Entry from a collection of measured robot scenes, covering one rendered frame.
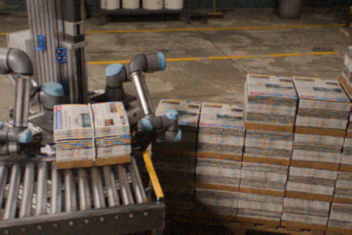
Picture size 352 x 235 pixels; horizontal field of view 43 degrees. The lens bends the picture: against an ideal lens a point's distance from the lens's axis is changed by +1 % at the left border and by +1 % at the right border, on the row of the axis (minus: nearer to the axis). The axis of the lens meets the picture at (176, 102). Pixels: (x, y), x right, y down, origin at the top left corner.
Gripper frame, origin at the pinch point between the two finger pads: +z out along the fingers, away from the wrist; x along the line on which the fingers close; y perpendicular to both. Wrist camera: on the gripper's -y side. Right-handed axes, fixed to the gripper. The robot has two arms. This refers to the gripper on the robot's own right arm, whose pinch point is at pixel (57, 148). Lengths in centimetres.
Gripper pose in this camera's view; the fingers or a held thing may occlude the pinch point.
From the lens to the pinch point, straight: 254.9
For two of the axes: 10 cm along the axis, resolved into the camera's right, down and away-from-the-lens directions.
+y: 0.4, -9.1, -4.0
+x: -2.3, -4.0, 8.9
